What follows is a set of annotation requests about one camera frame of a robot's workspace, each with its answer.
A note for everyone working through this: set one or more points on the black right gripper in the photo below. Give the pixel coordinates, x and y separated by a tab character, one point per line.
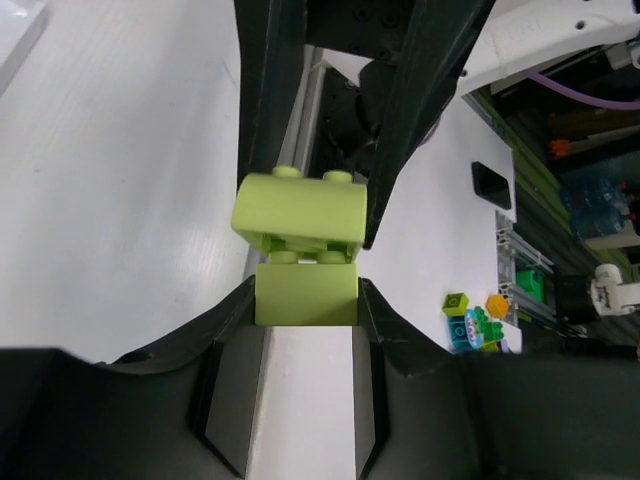
434	51

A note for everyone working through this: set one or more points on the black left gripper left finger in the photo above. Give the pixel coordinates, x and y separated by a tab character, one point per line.
181	407

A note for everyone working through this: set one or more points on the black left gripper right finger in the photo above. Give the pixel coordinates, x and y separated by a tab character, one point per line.
423	413

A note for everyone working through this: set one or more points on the pale green square lego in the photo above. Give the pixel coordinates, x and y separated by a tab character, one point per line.
289	293

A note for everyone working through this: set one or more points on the pale green curved lego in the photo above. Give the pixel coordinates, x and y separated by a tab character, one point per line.
285	211

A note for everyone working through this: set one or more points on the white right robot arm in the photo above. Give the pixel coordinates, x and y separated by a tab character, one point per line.
539	31

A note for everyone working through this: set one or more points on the cyan lego brick background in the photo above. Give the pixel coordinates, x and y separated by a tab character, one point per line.
459	335

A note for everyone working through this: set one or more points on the green lego pile background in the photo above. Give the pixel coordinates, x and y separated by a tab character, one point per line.
483	333

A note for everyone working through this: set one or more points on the lime lego brick background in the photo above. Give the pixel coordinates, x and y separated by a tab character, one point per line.
455	304

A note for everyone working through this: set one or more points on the yellow lego brick background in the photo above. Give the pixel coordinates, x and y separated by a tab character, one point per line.
498	306

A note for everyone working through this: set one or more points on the green block background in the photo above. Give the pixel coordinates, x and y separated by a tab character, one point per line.
532	282

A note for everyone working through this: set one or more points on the black phone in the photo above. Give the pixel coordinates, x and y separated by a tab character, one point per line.
491	186

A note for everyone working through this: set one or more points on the blue water bottles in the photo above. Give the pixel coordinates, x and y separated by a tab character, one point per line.
600	207

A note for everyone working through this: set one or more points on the white compartment tray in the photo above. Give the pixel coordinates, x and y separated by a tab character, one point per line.
22	24

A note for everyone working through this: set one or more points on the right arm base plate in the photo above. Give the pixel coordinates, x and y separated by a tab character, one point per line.
348	127

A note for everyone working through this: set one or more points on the aluminium rail front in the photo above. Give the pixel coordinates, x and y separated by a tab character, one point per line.
296	148

